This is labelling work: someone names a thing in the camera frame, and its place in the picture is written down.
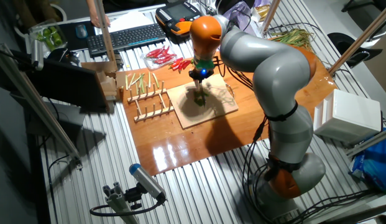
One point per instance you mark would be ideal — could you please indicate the bunch of long green stalks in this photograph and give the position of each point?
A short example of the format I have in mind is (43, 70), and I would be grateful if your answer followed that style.
(293, 37)

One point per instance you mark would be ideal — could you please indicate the black computer keyboard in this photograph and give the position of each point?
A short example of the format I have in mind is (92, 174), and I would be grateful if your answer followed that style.
(127, 39)

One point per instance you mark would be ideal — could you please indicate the blue plastic bag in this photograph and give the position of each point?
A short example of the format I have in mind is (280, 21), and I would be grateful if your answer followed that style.
(373, 168)

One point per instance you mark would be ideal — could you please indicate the loose red chili pepper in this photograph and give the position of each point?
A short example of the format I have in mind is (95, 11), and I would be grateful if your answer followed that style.
(182, 66)
(177, 63)
(187, 63)
(173, 64)

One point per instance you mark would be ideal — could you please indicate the clear container of green peppers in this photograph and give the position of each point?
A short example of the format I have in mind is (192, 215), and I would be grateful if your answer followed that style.
(49, 35)

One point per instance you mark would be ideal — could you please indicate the black computer monitor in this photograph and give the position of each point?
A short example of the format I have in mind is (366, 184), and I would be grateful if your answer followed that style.
(65, 84)

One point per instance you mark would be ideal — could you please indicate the grey computer mouse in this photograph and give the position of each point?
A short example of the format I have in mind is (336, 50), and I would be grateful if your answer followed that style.
(81, 31)

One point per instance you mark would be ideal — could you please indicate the black office chair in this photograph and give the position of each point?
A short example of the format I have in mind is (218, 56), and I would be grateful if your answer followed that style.
(379, 3)
(342, 40)

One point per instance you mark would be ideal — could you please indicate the silver camera on frame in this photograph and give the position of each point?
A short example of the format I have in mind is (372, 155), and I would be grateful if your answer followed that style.
(37, 56)

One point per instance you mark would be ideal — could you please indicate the green chili pepper pieces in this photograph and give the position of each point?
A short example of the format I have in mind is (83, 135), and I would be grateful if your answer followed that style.
(199, 101)

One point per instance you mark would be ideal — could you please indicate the white paper sheet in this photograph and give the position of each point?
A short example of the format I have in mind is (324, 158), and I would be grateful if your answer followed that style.
(127, 20)

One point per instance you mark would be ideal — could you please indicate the person's bare forearm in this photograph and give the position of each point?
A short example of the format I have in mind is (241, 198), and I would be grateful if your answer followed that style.
(90, 6)

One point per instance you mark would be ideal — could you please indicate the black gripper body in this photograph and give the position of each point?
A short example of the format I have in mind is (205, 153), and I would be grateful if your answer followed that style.
(200, 75)

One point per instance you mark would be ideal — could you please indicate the aluminium frame post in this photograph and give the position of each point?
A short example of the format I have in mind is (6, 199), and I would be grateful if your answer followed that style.
(370, 141)
(40, 109)
(268, 17)
(360, 39)
(105, 37)

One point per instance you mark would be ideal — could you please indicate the yellowish plastic packet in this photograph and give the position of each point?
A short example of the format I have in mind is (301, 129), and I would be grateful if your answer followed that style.
(261, 12)

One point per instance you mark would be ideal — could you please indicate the brown cardboard box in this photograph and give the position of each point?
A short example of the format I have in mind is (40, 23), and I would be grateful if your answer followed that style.
(105, 84)

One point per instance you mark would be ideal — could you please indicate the wooden cutting board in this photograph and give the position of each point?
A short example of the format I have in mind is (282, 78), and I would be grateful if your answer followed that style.
(217, 115)

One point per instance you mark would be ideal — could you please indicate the aluminium camera mount profile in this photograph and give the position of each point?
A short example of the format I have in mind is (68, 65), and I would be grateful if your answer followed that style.
(118, 202)

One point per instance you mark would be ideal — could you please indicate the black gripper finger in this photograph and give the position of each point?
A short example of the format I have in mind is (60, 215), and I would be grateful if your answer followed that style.
(194, 84)
(205, 84)

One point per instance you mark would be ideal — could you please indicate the orange and black teach pendant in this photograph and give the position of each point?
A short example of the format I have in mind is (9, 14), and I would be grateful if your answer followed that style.
(174, 12)

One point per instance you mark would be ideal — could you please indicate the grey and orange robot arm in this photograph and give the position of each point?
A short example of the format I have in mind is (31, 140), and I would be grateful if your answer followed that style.
(279, 77)

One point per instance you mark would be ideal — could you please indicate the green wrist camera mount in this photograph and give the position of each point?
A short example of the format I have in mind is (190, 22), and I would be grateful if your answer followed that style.
(205, 64)

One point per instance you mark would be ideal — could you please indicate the wooden peg dish rack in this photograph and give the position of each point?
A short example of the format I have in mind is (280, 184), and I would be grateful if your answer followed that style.
(149, 115)

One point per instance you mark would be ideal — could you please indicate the black mouse mat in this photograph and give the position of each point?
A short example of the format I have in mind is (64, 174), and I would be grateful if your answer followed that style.
(66, 37)

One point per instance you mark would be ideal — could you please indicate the white foam box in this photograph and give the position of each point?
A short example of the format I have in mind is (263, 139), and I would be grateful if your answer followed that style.
(351, 115)

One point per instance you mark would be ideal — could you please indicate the silver camera with blue cap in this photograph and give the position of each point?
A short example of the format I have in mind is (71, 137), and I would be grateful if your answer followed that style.
(146, 182)

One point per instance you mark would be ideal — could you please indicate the clear bag of red chilies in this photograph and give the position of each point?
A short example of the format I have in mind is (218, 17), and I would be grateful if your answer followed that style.
(158, 56)

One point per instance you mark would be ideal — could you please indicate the person's bare hand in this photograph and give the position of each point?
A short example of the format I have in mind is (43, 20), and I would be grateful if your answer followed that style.
(94, 20)

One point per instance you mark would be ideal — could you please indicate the cut green vegetable stalk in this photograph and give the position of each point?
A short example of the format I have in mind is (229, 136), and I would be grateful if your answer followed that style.
(142, 86)
(138, 79)
(155, 81)
(131, 80)
(126, 82)
(149, 80)

